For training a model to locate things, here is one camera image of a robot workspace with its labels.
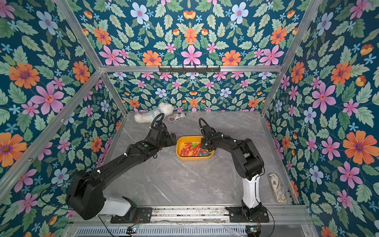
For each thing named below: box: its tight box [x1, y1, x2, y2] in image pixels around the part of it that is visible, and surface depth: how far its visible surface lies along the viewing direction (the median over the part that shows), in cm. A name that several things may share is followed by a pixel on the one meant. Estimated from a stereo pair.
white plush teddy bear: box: [134, 102, 175, 124], surface depth 109 cm
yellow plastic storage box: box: [175, 135, 215, 161], surface depth 98 cm
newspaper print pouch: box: [166, 111, 188, 122], surface depth 117 cm
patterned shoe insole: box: [267, 172, 288, 204], surface depth 80 cm
